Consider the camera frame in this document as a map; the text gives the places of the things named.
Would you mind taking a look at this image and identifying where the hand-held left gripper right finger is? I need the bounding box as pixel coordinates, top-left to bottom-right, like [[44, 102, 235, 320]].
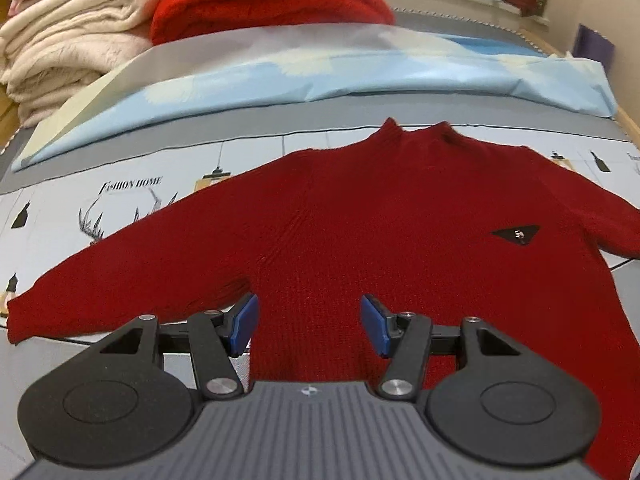
[[360, 294, 521, 401]]

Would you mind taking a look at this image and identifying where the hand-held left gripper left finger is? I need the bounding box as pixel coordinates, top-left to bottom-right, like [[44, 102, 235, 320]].
[[93, 293, 261, 401]]

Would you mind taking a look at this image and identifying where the red knit sweater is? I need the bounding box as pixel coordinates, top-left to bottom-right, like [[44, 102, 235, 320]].
[[6, 117, 640, 480]]

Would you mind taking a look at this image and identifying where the light blue quilt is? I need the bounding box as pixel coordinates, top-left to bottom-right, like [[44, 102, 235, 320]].
[[10, 22, 619, 173]]

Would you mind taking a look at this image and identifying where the folded red knit garment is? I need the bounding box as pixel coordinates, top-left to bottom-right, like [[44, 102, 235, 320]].
[[150, 0, 397, 46]]

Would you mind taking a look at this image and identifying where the folded cream fleece blanket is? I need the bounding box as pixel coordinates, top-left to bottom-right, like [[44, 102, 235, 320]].
[[0, 0, 166, 128]]

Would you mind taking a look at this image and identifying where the purple box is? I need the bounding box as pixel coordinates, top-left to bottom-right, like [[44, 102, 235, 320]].
[[577, 24, 615, 63]]

